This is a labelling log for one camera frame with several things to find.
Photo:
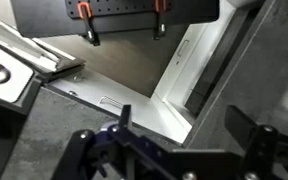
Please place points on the white grey angled panel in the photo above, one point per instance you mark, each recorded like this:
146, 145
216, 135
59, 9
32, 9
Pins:
34, 53

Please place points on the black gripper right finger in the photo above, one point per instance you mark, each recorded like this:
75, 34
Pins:
237, 125

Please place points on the black perforated breadboard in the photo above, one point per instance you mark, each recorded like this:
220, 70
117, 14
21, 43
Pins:
124, 6

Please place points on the white panel with dark mark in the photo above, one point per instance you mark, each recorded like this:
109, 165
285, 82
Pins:
7, 76

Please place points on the black pegboard panel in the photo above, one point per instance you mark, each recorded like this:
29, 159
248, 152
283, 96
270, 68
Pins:
44, 20

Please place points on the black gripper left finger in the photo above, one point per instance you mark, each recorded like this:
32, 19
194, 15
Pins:
125, 116

